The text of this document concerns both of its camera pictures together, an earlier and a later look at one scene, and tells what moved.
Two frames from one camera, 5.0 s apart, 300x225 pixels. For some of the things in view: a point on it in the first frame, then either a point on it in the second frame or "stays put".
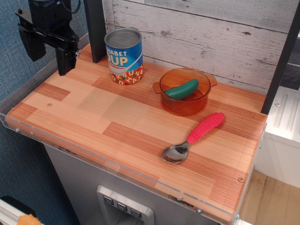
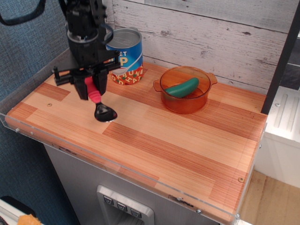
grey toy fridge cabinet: [100, 195] stays put
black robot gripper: [51, 20] -> [86, 60]
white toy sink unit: [278, 155] stays put
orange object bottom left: [28, 219] stays put
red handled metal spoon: [177, 153] -> [102, 113]
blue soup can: [123, 48] stays put
